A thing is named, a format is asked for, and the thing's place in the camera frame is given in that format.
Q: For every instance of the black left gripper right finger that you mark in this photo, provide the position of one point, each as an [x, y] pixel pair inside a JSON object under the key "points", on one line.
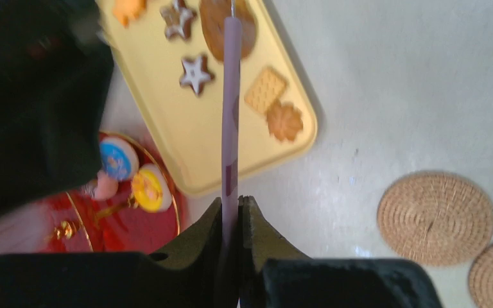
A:
{"points": [[277, 274]]}

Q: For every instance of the orange fish shaped cookie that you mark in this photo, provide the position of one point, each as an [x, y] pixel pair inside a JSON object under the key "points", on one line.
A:
{"points": [[128, 10]]}

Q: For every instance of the red three-tier cake stand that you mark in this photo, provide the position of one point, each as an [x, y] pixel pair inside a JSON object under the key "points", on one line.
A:
{"points": [[80, 224]]}

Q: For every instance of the blue iced donut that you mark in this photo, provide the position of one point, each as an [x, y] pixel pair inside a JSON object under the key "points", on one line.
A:
{"points": [[119, 159]]}

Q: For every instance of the brown star cookie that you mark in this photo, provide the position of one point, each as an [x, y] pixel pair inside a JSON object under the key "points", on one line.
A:
{"points": [[178, 17]]}

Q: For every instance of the white star cookie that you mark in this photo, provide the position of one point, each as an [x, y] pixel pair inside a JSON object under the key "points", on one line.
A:
{"points": [[195, 73]]}

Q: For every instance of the yellow iced donut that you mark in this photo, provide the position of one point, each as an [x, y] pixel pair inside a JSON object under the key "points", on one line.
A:
{"points": [[150, 189]]}

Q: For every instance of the flower shaped cookie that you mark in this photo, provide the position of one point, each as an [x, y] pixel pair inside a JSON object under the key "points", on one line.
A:
{"points": [[284, 121]]}

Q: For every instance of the pink macaron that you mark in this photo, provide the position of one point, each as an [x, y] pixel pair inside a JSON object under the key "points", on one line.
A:
{"points": [[102, 188]]}

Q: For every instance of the square cracker biscuit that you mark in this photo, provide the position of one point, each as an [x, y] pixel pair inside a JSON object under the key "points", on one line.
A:
{"points": [[267, 88]]}

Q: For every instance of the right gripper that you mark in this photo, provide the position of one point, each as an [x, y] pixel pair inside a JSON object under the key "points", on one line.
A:
{"points": [[54, 77]]}

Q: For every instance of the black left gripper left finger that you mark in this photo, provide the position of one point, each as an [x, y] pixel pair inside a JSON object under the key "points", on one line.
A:
{"points": [[180, 274]]}

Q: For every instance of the yellow serving tray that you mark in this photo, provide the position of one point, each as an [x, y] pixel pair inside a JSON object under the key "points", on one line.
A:
{"points": [[187, 127]]}

